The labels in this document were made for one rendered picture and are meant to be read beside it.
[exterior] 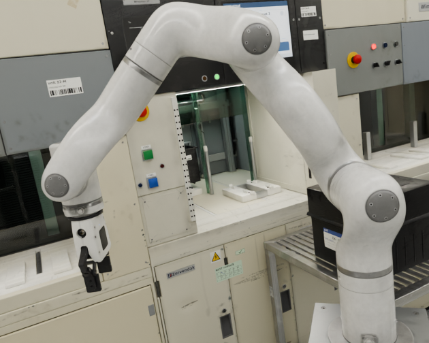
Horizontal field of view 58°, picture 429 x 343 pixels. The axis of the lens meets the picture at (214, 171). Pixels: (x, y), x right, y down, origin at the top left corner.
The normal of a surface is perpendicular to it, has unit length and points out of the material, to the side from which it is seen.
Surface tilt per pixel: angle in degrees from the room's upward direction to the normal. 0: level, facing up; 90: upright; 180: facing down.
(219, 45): 88
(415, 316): 0
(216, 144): 90
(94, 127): 58
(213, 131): 90
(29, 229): 90
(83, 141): 66
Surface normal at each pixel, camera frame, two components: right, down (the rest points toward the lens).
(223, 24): -0.60, -0.17
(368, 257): -0.11, 0.36
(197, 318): 0.43, 0.12
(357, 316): -0.62, 0.25
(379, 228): 0.07, 0.73
